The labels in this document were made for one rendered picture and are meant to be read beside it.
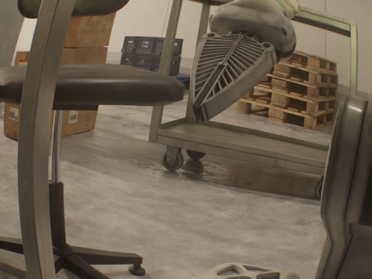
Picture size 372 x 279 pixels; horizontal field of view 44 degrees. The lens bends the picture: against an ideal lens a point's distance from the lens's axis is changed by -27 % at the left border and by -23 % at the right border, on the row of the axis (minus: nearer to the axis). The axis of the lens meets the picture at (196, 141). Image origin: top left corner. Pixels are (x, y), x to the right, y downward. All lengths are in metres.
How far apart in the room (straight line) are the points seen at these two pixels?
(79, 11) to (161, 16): 5.99
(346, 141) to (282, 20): 0.16
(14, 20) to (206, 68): 3.92
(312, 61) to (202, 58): 4.42
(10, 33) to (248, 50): 3.93
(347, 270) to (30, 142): 0.62
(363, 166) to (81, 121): 2.97
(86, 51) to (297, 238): 1.85
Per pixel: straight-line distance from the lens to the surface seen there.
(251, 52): 0.58
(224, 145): 2.65
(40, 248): 0.53
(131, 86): 1.04
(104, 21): 3.42
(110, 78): 1.04
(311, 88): 4.98
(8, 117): 3.09
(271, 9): 0.63
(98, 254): 1.41
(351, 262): 0.91
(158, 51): 6.12
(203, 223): 2.11
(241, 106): 5.23
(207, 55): 0.58
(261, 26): 0.61
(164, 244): 1.83
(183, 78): 6.28
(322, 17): 2.54
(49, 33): 0.47
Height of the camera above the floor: 0.66
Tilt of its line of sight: 10 degrees down
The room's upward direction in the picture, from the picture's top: 8 degrees clockwise
